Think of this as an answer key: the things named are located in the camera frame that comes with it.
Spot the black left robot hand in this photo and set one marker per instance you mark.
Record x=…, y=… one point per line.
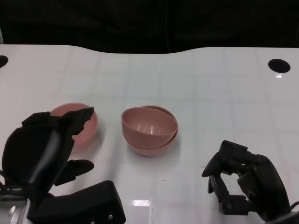
x=30, y=151

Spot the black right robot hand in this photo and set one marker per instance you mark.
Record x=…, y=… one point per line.
x=266, y=182

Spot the pink bowl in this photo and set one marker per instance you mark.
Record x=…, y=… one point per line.
x=147, y=121
x=90, y=130
x=149, y=150

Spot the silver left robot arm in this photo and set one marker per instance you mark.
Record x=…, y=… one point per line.
x=14, y=212

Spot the white object at table edge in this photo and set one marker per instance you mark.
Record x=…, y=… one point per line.
x=1, y=35

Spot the black backdrop cloth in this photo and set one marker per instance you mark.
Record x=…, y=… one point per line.
x=93, y=23

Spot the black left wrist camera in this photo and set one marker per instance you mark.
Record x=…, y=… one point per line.
x=81, y=203

